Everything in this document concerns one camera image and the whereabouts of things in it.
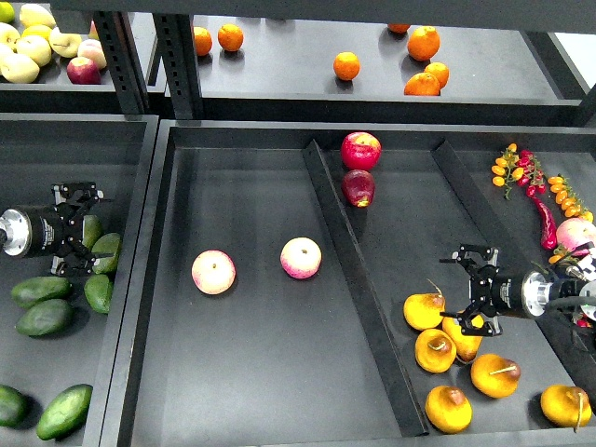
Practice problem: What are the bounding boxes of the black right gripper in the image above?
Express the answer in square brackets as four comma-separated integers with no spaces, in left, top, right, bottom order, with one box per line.
[440,243,554,337]

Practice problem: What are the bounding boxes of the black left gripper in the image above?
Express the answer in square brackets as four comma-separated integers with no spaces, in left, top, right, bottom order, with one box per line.
[1,182,113,278]

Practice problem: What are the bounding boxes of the yellow pear brown top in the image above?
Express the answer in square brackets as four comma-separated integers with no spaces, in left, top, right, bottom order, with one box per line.
[414,329,456,373]

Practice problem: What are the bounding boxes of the black tray divider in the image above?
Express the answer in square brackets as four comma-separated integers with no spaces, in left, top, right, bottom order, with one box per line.
[302,140,429,438]
[432,140,595,394]

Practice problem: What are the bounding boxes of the dark green avocado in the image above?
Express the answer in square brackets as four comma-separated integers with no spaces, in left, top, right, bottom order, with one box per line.
[35,384,93,440]

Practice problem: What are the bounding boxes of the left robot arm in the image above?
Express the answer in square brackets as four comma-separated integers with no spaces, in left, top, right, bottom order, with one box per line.
[1,182,114,277]

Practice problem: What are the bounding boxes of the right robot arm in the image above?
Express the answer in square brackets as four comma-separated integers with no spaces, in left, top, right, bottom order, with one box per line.
[440,243,595,381]

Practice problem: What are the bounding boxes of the green avocado top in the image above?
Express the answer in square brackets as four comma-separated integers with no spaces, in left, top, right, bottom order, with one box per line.
[82,214,103,250]

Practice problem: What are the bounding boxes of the yellow upright pear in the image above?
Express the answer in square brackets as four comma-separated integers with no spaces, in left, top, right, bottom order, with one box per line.
[441,317,482,363]

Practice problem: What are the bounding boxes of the yellow pear with stem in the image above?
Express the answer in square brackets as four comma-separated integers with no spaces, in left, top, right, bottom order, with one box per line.
[402,280,446,331]

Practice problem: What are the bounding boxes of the dark avocado lying upper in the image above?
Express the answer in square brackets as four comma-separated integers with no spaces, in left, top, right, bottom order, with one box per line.
[11,276,72,309]

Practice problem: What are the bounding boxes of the yellow pear long stem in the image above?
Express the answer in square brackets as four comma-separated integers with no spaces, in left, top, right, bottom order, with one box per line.
[470,354,522,399]

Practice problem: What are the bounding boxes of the yellow pear front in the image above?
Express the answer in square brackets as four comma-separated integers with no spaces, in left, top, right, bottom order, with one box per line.
[425,386,473,434]

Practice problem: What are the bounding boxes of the yellow pear right corner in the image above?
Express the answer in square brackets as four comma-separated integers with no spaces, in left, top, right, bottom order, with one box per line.
[540,385,592,431]

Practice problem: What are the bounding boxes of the pale pear front shelf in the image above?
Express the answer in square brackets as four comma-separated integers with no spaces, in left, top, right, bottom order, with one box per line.
[1,53,40,84]

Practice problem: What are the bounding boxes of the green avocado bottom left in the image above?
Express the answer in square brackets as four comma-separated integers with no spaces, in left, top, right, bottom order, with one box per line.
[0,385,29,427]

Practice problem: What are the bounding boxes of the black left tray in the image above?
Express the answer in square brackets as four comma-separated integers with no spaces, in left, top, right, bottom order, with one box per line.
[1,114,157,446]

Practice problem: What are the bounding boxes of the red chili pepper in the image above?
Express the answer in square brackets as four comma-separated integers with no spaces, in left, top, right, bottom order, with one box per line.
[529,196,558,251]

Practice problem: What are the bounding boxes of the lower cherry tomato bunch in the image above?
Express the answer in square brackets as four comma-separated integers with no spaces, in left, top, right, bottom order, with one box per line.
[535,242,595,329]

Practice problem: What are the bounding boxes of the white label card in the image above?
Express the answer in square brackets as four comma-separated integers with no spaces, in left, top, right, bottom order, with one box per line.
[577,254,596,281]

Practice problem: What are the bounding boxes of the pink apple right bin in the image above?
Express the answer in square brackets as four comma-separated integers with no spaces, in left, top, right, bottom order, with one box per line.
[555,218,595,255]

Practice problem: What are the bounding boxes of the mixed cherry tomato bunch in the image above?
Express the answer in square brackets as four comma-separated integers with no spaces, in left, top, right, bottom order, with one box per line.
[491,142,547,200]

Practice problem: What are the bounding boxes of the pink apple left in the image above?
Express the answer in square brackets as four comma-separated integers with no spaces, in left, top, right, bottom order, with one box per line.
[191,250,236,295]

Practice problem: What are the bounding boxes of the black upper left shelf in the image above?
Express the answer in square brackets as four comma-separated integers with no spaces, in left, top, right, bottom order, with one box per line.
[1,3,169,115]

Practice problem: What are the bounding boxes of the red apple on shelf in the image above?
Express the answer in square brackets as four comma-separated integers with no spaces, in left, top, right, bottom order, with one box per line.
[66,57,102,85]

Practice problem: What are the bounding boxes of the dark red apple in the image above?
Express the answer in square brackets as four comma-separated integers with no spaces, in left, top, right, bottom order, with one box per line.
[341,169,375,208]

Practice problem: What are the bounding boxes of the pale peach on shelf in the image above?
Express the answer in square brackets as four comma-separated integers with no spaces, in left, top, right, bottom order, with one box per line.
[77,39,107,71]

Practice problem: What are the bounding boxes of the yellow apple on shelf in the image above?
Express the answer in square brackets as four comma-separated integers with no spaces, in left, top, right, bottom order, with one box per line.
[48,27,83,59]

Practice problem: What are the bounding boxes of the pale apple middle shelf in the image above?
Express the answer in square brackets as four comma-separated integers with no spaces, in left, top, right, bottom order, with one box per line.
[16,35,52,67]

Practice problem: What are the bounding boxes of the bright red apple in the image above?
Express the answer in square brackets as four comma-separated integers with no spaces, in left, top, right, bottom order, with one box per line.
[340,131,382,171]

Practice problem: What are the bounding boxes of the yellow lemon on shelf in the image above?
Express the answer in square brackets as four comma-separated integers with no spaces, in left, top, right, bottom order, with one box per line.
[21,24,52,42]

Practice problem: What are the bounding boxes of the orange cherry tomato string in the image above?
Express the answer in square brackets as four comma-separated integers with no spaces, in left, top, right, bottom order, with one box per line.
[546,175,595,224]

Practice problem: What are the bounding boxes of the black shelf post left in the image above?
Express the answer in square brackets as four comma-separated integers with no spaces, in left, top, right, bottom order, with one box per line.
[92,11,149,115]

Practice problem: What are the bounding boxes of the black shelf post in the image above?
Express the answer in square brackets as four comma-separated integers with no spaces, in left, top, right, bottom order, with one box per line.
[153,13,203,120]
[92,11,149,115]

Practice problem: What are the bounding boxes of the black shelf post right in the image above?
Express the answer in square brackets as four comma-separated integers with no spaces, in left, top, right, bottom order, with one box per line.
[153,13,203,120]

